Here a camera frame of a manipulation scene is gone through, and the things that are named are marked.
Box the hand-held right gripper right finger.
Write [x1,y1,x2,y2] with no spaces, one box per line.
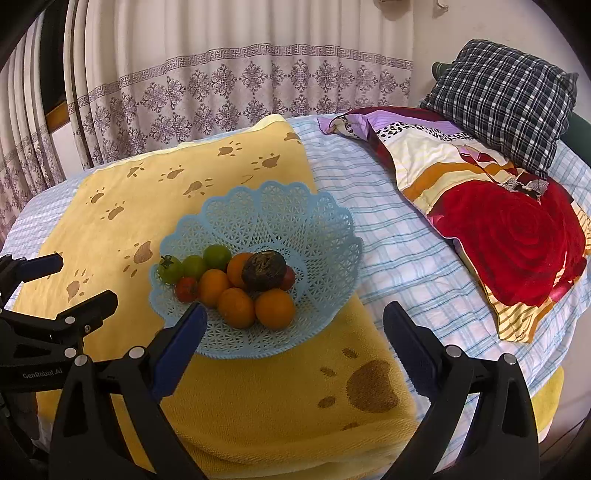
[382,301,541,480]

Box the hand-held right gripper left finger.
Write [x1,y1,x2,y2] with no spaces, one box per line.
[48,302,208,480]

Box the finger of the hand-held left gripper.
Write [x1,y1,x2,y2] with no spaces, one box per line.
[0,290,119,352]
[0,252,64,301]

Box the small mandarin orange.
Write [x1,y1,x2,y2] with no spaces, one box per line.
[217,287,256,329]

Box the yellow-orange tomato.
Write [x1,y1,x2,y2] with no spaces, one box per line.
[198,269,232,309]

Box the large green tomato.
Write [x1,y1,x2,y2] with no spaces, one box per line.
[158,255,184,284]

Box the round orange tomato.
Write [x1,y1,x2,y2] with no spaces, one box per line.
[226,252,257,289]

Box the small light green tomato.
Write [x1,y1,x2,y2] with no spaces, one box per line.
[204,244,233,272]

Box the large mandarin orange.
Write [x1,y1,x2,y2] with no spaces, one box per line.
[254,288,296,330]

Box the dark wrinkled passion fruit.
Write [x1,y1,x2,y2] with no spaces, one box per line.
[241,250,287,292]

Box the light blue lattice basket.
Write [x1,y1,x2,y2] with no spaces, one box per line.
[148,181,364,360]

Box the yellow paw print towel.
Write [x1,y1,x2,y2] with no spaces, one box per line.
[11,114,419,480]

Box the patterned white curtain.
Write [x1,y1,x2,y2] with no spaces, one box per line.
[0,14,70,241]
[65,0,414,167]

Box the yellow cloth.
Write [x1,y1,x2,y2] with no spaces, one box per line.
[531,367,565,437]

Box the colourful floral quilt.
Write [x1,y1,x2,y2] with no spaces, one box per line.
[318,106,591,344]

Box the dark plaid pillow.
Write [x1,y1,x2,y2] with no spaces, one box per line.
[420,39,579,178]

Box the wooden window frame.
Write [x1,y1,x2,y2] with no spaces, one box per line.
[44,99,72,130]

